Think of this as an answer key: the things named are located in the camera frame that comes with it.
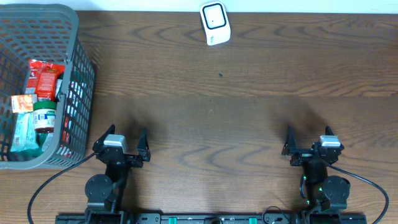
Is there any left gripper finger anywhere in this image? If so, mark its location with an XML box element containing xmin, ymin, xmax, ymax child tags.
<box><xmin>93</xmin><ymin>124</ymin><xmax>115</xmax><ymax>152</ymax></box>
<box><xmin>137</xmin><ymin>128</ymin><xmax>151</xmax><ymax>162</ymax></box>

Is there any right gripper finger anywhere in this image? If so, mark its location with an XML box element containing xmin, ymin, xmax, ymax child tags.
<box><xmin>325</xmin><ymin>126</ymin><xmax>345</xmax><ymax>151</ymax></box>
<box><xmin>281</xmin><ymin>126</ymin><xmax>297</xmax><ymax>156</ymax></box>

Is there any green lid jar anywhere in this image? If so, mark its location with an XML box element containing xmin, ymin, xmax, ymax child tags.
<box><xmin>33</xmin><ymin>101</ymin><xmax>57</xmax><ymax>133</ymax></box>

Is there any small orange box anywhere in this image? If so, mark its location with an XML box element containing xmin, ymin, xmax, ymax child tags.
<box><xmin>11</xmin><ymin>95</ymin><xmax>36</xmax><ymax>113</ymax></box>

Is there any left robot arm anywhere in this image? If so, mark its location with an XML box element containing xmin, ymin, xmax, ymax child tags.
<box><xmin>84</xmin><ymin>125</ymin><xmax>151</xmax><ymax>223</ymax></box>

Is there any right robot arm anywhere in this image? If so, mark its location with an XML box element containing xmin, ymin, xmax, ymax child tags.
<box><xmin>282</xmin><ymin>126</ymin><xmax>351</xmax><ymax>223</ymax></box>

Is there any white barcode scanner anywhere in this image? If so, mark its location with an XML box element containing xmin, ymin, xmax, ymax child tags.
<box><xmin>200</xmin><ymin>1</ymin><xmax>231</xmax><ymax>46</ymax></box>

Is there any light green wipes pack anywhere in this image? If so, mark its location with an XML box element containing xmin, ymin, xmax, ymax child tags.
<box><xmin>11</xmin><ymin>112</ymin><xmax>39</xmax><ymax>152</ymax></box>

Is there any red snack bag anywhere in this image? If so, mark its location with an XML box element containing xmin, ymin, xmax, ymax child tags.
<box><xmin>25</xmin><ymin>59</ymin><xmax>65</xmax><ymax>101</ymax></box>

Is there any grey plastic mesh basket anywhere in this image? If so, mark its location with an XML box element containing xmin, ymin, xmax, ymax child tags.
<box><xmin>1</xmin><ymin>4</ymin><xmax>96</xmax><ymax>170</ymax></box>

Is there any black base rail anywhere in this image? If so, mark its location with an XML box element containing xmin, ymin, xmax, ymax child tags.
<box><xmin>55</xmin><ymin>212</ymin><xmax>368</xmax><ymax>224</ymax></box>

